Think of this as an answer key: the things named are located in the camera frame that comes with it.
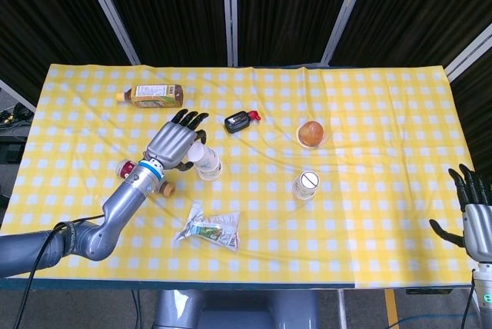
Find white paper cup blue print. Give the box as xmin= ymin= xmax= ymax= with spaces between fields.
xmin=186 ymin=141 xmax=221 ymax=172

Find orange bun in plastic wrap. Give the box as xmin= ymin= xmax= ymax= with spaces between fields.
xmin=296 ymin=120 xmax=329 ymax=149

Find small black bottle red cap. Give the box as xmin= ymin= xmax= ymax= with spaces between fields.
xmin=224 ymin=108 xmax=263 ymax=135

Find silver partition post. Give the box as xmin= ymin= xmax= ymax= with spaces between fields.
xmin=0 ymin=78 xmax=38 ymax=113
xmin=76 ymin=0 xmax=141 ymax=66
xmin=444 ymin=23 xmax=492 ymax=82
xmin=320 ymin=0 xmax=372 ymax=66
xmin=221 ymin=0 xmax=240 ymax=68

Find grey robot torso base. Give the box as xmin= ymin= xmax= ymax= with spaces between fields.
xmin=153 ymin=289 xmax=321 ymax=329

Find yellow white checkered tablecloth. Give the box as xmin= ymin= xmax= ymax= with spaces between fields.
xmin=0 ymin=61 xmax=492 ymax=290

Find crumpled silver snack packet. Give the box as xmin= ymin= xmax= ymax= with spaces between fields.
xmin=172 ymin=201 xmax=241 ymax=251

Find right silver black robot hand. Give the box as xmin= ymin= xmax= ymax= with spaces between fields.
xmin=429 ymin=164 xmax=492 ymax=261

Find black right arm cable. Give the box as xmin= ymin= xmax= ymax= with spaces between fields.
xmin=460 ymin=267 xmax=478 ymax=329

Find Costa coffee bottle red label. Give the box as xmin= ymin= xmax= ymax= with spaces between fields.
xmin=115 ymin=158 xmax=177 ymax=197

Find yellow floor tape strip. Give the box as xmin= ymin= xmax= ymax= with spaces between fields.
xmin=384 ymin=289 xmax=401 ymax=329

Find tangled cables on floor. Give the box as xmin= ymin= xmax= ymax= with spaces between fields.
xmin=0 ymin=101 xmax=35 ymax=131

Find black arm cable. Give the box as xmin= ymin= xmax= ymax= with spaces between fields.
xmin=460 ymin=267 xmax=478 ymax=329
xmin=15 ymin=214 xmax=107 ymax=329

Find tea bottle yellow label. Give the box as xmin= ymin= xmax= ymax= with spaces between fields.
xmin=116 ymin=83 xmax=185 ymax=109

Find white table leg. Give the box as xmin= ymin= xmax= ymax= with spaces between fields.
xmin=335 ymin=289 xmax=347 ymax=329

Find black pleated curtain panel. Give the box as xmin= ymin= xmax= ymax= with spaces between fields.
xmin=329 ymin=0 xmax=492 ymax=69
xmin=452 ymin=58 xmax=492 ymax=191
xmin=235 ymin=0 xmax=364 ymax=67
xmin=0 ymin=0 xmax=132 ymax=96
xmin=93 ymin=0 xmax=231 ymax=67

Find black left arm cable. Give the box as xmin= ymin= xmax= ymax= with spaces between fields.
xmin=15 ymin=214 xmax=107 ymax=329

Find blue floor cable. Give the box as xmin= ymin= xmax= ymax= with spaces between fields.
xmin=391 ymin=314 xmax=464 ymax=329

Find white paper cup lined bottom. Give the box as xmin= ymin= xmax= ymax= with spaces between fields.
xmin=291 ymin=170 xmax=321 ymax=201

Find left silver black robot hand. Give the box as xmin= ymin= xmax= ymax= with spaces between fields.
xmin=145 ymin=108 xmax=210 ymax=173

